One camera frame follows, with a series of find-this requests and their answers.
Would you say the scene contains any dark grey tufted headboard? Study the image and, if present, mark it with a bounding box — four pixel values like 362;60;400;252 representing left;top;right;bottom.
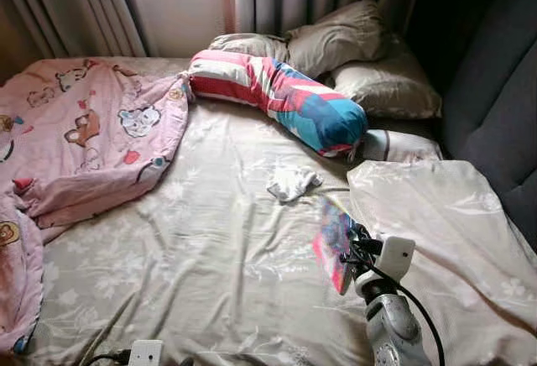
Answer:
441;0;537;254

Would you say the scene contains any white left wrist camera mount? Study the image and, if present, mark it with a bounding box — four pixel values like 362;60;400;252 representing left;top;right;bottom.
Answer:
128;340;164;366

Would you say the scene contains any red white blue bolster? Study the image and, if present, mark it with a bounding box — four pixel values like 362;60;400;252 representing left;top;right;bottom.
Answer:
186;49;370;159

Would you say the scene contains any bed with beige floral sheet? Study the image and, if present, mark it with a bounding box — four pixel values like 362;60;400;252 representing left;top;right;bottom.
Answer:
0;54;537;366

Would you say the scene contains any colourful comic book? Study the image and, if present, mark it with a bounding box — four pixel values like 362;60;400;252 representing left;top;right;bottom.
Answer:
312;196;357;295

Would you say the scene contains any white striped pillow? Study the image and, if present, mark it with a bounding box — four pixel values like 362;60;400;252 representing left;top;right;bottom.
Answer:
362;128;443;163

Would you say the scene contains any flat beige pillow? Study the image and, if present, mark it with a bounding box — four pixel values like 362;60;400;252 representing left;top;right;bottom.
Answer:
207;32;290;63

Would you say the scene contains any wide beige pillow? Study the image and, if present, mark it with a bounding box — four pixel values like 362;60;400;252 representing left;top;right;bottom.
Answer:
326;34;444;121

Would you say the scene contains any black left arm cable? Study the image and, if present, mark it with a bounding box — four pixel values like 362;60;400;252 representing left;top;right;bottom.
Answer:
80;349;131;366

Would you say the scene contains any white crumpled cloth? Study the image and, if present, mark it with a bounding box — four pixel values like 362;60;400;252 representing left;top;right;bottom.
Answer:
267;166;324;205

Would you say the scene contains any beige floral duvet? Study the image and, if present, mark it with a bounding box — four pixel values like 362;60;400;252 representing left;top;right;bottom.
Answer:
347;158;537;366

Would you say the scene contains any pink cartoon print blanket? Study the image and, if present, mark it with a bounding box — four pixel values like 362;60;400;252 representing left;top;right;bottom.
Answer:
0;55;192;354

